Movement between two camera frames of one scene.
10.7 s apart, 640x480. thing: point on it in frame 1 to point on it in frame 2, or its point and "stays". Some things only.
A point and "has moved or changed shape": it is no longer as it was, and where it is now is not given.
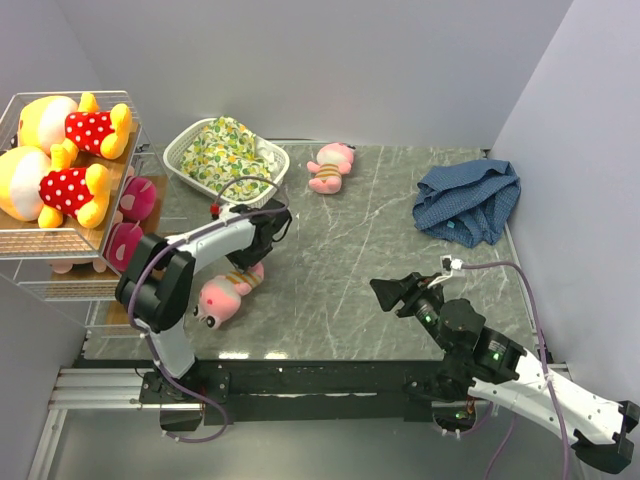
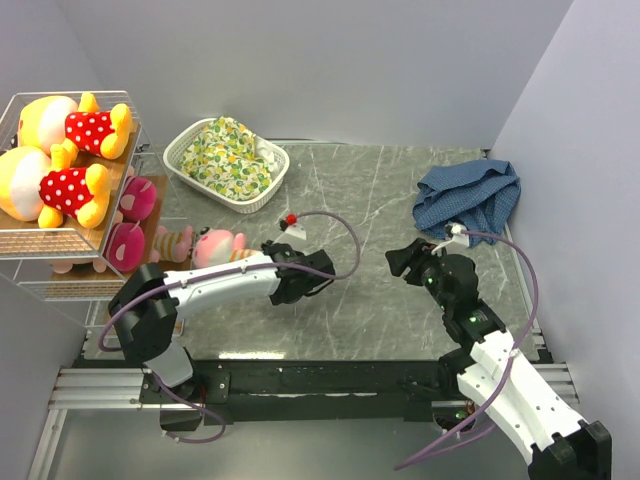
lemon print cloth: [226, 150] stays
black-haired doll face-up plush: [118, 237] stays
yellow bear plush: [34, 184] stays
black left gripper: [243, 262] to [266, 243]
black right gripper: [410, 288] to [416, 255]
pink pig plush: [219, 297] has moved or changed shape
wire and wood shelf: [76, 190] stays
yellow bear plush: [47, 122] stays
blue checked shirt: [463, 204] stays
